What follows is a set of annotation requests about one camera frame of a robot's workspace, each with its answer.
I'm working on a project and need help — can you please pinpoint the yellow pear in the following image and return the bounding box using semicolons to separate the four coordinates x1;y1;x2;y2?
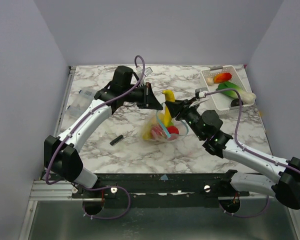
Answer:
141;121;156;141

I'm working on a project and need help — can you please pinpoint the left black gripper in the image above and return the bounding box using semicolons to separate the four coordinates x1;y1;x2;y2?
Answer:
123;82;164;110

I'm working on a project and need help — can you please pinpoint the red strawberry toy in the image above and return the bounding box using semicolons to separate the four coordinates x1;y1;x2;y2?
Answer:
166;125;180;136

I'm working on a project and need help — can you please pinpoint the black comb strip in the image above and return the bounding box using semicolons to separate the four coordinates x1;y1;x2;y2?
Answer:
109;134;125;146

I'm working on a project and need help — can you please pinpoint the small garlic bulb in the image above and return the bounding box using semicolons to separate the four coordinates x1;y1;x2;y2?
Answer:
206;77;214;86

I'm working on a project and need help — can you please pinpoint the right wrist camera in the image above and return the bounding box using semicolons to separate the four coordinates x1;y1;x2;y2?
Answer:
194;87;210;106

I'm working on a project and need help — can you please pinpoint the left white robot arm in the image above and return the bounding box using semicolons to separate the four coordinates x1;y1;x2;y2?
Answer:
43;65;163;198

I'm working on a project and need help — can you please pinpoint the clear plastic screw box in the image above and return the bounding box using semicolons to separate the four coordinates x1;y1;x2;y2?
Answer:
66;87;97;118

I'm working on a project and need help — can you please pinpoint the dark avocado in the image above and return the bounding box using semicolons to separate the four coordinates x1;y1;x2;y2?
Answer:
230;98;244;109

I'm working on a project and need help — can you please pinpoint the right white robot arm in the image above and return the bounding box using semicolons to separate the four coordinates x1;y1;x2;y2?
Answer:
165;100;300;210

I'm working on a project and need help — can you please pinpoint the aluminium frame rail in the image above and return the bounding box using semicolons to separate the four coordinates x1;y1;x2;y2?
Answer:
29;66;76;202

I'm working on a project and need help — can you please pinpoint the green white leek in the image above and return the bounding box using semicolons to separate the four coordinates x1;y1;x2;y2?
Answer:
216;81;257;105

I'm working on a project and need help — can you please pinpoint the white plastic basket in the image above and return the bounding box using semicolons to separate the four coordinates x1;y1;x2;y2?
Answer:
200;65;256;115

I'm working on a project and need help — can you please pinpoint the clear zip top bag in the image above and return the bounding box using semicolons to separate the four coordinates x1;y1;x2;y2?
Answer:
140;111;189;143

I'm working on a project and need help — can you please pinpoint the yellow banana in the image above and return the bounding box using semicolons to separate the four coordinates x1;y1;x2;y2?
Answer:
161;89;176;127

